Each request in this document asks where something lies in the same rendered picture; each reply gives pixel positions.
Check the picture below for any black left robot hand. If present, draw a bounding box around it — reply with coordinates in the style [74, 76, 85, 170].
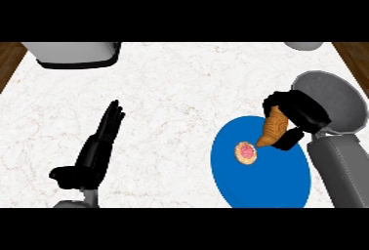
[48, 99, 128, 191]

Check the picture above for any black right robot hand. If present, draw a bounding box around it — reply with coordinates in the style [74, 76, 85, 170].
[263, 89, 334, 151]

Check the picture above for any brown croissant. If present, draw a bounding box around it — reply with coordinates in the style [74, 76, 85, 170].
[255, 105, 290, 148]

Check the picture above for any grey round pan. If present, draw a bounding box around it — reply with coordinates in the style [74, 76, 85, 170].
[291, 69, 369, 135]

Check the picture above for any blue round plate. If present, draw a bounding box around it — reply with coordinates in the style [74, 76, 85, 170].
[212, 115, 314, 209]

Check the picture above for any small pink jam tart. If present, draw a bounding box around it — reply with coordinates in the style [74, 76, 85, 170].
[234, 141, 259, 166]

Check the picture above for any pale grey round object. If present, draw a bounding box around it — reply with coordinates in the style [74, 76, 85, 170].
[284, 42, 327, 52]

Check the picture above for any pale grey appliance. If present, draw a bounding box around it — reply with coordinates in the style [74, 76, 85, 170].
[21, 42, 123, 70]

